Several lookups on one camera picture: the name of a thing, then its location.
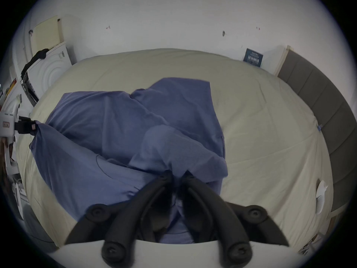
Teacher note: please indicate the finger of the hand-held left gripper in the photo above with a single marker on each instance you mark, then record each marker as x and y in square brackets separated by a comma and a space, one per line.
[33, 127]

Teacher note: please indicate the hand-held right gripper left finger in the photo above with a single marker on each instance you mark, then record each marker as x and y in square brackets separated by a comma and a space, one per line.
[131, 213]

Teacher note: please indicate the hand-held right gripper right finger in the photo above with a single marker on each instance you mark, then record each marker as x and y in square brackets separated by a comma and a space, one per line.
[212, 213]

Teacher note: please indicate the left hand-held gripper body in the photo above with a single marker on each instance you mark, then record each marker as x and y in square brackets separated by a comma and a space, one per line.
[7, 123]

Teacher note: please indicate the blue shirt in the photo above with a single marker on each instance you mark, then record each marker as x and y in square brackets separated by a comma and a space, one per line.
[111, 127]

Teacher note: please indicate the person's left hand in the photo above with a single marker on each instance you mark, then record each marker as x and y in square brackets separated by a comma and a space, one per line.
[2, 155]

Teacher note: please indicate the white washing machine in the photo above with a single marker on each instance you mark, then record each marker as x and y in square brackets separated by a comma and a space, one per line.
[48, 71]

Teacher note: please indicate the black cloth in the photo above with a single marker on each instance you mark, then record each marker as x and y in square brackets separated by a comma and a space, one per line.
[41, 54]

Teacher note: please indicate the cream board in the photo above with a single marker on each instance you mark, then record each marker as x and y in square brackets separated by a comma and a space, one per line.
[46, 35]

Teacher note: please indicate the small white object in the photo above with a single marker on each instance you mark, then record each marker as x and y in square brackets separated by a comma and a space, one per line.
[321, 195]

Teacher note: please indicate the dark blue card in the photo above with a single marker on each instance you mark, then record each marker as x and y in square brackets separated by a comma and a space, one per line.
[253, 57]

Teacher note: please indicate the grey padded headboard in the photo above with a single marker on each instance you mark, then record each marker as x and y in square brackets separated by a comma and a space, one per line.
[326, 99]

